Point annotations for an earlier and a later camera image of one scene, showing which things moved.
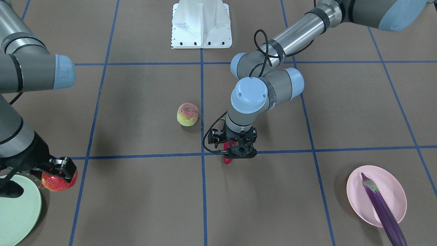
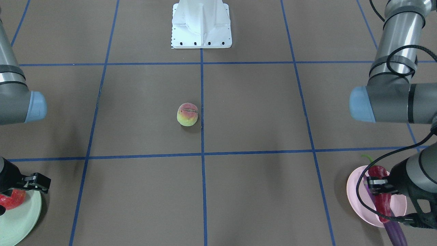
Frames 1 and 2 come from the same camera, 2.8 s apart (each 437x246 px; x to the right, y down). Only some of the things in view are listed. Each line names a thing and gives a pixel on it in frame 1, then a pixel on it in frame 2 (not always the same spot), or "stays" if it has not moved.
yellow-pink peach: [187, 114] stays
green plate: [19, 216] stays
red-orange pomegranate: [54, 183] -> [17, 197]
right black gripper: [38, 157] -> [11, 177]
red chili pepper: [226, 146] -> [382, 202]
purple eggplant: [391, 222] stays
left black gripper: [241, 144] -> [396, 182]
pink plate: [388, 185] stays
